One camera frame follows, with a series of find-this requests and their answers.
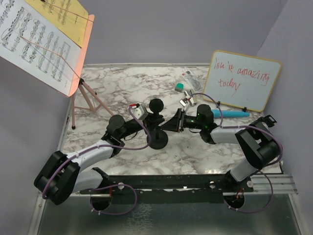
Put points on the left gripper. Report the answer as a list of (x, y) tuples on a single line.
[(152, 120)]

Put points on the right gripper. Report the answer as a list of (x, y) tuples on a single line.
[(176, 123)]

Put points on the black microphone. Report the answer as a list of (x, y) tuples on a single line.
[(156, 105)]

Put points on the blue toy microphone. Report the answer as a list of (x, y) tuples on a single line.
[(230, 114)]

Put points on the pink music stand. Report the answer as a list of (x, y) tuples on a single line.
[(80, 84)]

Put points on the yellow sheet music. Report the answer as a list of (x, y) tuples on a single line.
[(69, 16)]

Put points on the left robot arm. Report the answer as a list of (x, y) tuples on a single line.
[(57, 178)]

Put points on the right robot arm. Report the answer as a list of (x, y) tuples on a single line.
[(257, 143)]

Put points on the white stapler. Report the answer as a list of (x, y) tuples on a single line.
[(189, 93)]

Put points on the green whiteboard eraser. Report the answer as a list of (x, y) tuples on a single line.
[(179, 87)]

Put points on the packaged item flat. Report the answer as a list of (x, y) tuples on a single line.
[(192, 80)]

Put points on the white sheet music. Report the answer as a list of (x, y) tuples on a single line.
[(31, 42)]

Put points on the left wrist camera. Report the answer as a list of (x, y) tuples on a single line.
[(140, 112)]

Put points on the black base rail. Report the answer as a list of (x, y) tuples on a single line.
[(161, 189)]

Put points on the small whiteboard yellow frame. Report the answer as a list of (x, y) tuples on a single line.
[(240, 80)]

